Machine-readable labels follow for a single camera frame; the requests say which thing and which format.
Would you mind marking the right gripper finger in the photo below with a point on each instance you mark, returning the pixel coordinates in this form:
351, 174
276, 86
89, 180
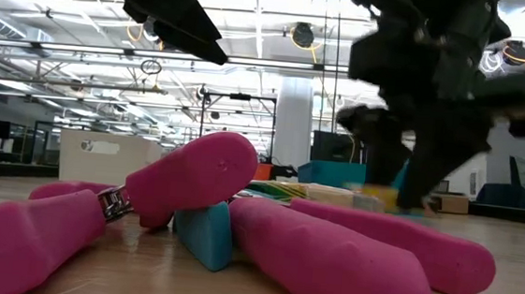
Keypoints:
445, 147
384, 147

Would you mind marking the yellow green crayon box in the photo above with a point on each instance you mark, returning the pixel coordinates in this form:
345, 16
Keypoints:
287, 191
381, 194

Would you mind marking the blue wedge eraser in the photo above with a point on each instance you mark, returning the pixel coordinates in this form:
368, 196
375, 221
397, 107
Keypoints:
206, 236

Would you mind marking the blue plastic bin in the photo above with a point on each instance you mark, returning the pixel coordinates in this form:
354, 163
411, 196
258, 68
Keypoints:
331, 173

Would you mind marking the dark blue beanbag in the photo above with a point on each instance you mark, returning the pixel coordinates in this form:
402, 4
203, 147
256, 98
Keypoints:
505, 196

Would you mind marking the white building column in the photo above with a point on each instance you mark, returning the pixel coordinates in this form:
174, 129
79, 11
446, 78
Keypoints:
292, 121

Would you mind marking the white plastic bin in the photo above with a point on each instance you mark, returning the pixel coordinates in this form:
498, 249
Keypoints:
101, 162

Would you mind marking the black metal frame rig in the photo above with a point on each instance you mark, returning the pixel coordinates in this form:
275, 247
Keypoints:
239, 97

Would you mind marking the black aluminium table frame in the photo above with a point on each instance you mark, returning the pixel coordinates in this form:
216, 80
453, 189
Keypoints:
7, 170

